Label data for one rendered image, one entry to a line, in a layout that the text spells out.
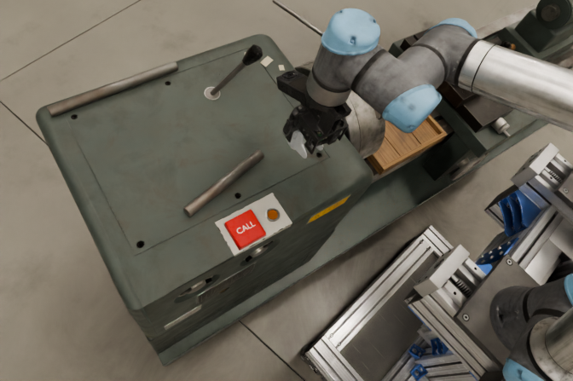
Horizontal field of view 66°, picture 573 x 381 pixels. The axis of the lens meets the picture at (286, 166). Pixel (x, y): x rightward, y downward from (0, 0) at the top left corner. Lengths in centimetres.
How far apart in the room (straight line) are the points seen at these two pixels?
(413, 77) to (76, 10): 259
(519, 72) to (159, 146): 66
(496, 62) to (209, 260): 58
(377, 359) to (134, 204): 138
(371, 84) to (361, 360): 149
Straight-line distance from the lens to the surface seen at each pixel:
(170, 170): 91
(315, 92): 72
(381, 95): 63
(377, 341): 201
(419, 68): 66
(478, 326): 109
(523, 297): 107
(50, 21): 301
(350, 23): 64
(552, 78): 69
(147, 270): 84
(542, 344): 87
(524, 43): 213
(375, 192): 183
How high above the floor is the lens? 207
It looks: 60 degrees down
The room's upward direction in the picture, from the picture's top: 22 degrees clockwise
